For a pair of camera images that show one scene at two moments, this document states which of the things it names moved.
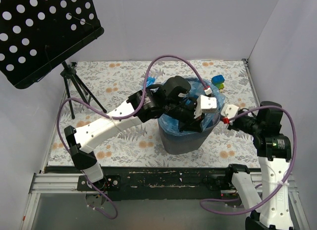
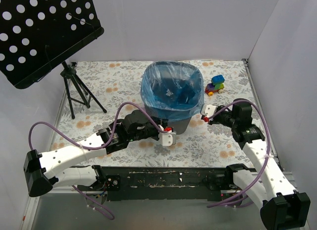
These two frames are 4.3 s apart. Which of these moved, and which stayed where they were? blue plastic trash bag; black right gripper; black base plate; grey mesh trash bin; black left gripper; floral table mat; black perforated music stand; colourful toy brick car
Moved: black left gripper; grey mesh trash bin; black right gripper; blue plastic trash bag
Stayed: black base plate; colourful toy brick car; floral table mat; black perforated music stand
